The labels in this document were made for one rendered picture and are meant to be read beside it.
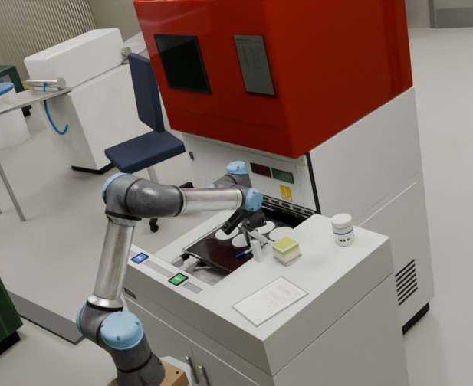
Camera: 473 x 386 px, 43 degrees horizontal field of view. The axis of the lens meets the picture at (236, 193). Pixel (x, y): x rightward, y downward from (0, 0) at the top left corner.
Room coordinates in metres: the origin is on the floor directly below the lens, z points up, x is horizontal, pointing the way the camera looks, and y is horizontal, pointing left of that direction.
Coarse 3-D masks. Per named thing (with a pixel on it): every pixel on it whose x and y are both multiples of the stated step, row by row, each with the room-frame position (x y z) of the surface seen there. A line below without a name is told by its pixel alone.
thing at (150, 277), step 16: (128, 272) 2.06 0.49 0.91; (144, 272) 1.94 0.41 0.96; (160, 272) 1.92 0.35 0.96; (176, 272) 1.89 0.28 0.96; (144, 288) 1.98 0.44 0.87; (160, 288) 1.86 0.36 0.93; (176, 288) 1.79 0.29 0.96; (192, 288) 1.77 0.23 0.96; (208, 288) 1.74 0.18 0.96; (160, 304) 1.90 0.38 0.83; (176, 304) 1.79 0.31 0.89; (192, 304) 1.69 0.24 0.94; (192, 320) 1.72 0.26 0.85
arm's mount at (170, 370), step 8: (160, 360) 1.53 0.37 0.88; (168, 368) 1.49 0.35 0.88; (176, 368) 1.48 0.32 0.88; (168, 376) 1.45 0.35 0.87; (176, 376) 1.44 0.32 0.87; (184, 376) 1.45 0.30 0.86; (112, 384) 1.48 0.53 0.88; (160, 384) 1.43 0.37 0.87; (168, 384) 1.42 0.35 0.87; (176, 384) 1.43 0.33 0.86; (184, 384) 1.45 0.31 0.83
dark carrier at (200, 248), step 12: (240, 228) 2.19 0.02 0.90; (204, 240) 2.16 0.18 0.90; (216, 240) 2.14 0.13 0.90; (228, 240) 2.11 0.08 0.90; (192, 252) 2.10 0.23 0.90; (204, 252) 2.08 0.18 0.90; (216, 252) 2.05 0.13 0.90; (228, 252) 2.03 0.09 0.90; (240, 252) 2.01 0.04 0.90; (228, 264) 1.94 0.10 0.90; (240, 264) 1.92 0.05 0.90
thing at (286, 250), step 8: (280, 240) 1.80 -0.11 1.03; (288, 240) 1.79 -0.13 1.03; (296, 240) 1.78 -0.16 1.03; (272, 248) 1.79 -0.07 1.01; (280, 248) 1.76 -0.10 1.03; (288, 248) 1.74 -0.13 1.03; (296, 248) 1.76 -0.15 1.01; (280, 256) 1.76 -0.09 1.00; (288, 256) 1.74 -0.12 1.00; (296, 256) 1.76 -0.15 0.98; (288, 264) 1.74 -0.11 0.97
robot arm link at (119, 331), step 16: (112, 320) 1.49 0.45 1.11; (128, 320) 1.48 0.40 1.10; (96, 336) 1.49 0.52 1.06; (112, 336) 1.43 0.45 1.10; (128, 336) 1.42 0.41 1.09; (144, 336) 1.46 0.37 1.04; (112, 352) 1.43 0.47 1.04; (128, 352) 1.41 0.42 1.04; (144, 352) 1.44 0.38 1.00; (128, 368) 1.42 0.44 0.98
